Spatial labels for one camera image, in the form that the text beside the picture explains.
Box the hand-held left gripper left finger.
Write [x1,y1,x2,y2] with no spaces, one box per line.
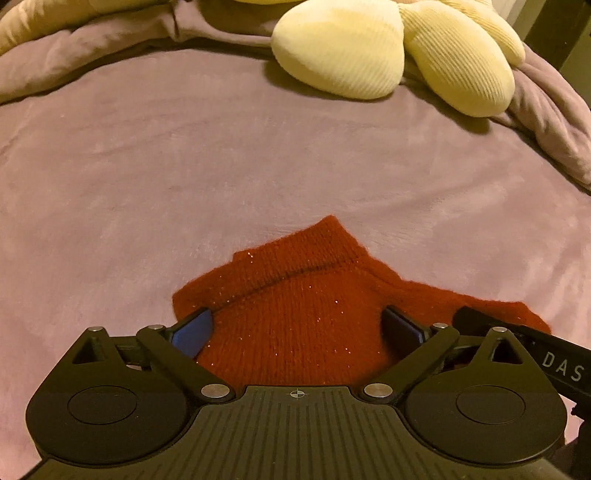
[60,308,234,403]

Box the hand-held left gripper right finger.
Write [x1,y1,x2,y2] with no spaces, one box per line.
[360,305,539,403]

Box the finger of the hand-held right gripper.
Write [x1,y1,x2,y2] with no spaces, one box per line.
[452,306,498,343]

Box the red knit sweater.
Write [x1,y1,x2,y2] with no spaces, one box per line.
[172,215,553,387]

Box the purple bed sheet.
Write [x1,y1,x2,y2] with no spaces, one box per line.
[0,46,591,480]

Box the crumpled purple blanket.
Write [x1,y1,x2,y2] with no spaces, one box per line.
[0,0,591,197]

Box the cream flower-shaped pillow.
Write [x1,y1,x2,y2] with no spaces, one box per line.
[231,0,527,118]

